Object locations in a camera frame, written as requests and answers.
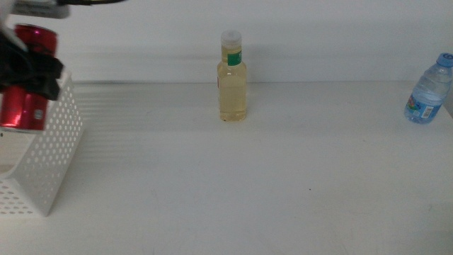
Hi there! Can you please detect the white perforated plastic basket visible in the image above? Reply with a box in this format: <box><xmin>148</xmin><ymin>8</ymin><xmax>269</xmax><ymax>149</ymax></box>
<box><xmin>0</xmin><ymin>67</ymin><xmax>85</xmax><ymax>217</ymax></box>

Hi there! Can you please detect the yellow liquid bottle green label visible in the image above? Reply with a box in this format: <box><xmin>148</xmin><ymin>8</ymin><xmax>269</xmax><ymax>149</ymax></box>
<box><xmin>217</xmin><ymin>30</ymin><xmax>248</xmax><ymax>123</ymax></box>

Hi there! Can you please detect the clear water bottle blue cap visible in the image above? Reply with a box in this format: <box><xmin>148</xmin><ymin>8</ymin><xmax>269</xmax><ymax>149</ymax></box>
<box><xmin>403</xmin><ymin>52</ymin><xmax>453</xmax><ymax>125</ymax></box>

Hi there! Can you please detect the red soda can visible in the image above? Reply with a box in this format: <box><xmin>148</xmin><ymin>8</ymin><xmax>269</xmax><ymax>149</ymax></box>
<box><xmin>0</xmin><ymin>23</ymin><xmax>59</xmax><ymax>132</ymax></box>

